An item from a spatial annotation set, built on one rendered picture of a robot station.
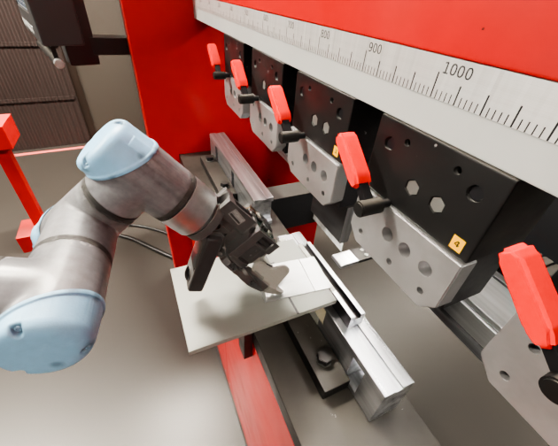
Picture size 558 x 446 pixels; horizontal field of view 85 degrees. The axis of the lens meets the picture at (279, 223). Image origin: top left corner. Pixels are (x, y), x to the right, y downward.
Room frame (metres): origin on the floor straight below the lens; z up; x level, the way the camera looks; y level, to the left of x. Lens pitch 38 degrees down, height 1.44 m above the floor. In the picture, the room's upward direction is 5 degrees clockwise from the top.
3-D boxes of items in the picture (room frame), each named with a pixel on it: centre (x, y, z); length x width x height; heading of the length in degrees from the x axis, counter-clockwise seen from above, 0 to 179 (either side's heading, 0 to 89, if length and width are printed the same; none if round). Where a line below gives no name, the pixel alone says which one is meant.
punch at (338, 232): (0.44, -0.09, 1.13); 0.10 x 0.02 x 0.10; 27
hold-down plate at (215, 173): (0.95, 0.24, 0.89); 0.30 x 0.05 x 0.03; 27
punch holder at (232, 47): (0.82, 0.11, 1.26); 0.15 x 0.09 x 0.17; 27
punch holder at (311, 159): (0.46, -0.08, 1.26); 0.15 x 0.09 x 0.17; 27
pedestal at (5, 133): (1.46, 1.53, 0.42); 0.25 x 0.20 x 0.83; 117
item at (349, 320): (0.41, -0.10, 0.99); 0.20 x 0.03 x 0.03; 27
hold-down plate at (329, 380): (0.38, -0.06, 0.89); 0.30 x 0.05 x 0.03; 27
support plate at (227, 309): (0.37, 0.04, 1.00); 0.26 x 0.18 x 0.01; 117
